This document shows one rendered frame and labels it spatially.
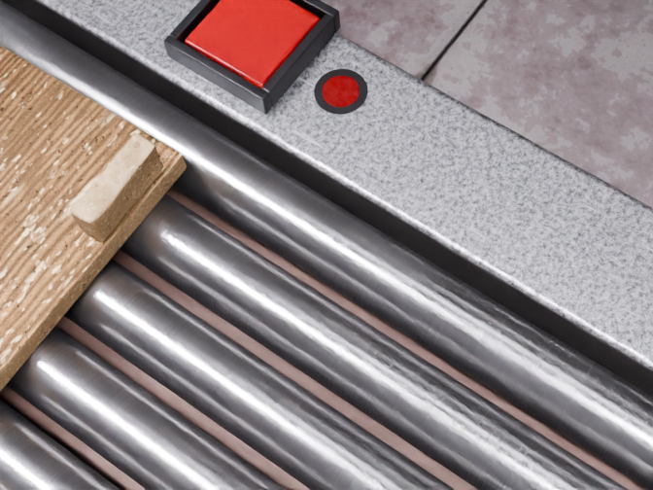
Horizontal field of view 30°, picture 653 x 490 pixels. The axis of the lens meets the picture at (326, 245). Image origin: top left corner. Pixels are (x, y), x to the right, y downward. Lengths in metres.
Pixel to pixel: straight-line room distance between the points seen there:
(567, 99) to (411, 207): 1.15
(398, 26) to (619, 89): 0.34
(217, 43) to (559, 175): 0.22
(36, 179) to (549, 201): 0.29
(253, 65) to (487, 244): 0.18
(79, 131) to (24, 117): 0.03
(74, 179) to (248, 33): 0.14
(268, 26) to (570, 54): 1.16
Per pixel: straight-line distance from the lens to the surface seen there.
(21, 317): 0.67
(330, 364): 0.65
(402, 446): 0.68
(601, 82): 1.85
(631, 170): 1.77
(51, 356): 0.68
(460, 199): 0.69
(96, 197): 0.66
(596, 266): 0.68
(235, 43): 0.74
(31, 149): 0.72
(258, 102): 0.72
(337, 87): 0.73
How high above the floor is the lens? 1.52
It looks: 63 degrees down
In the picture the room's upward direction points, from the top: 9 degrees counter-clockwise
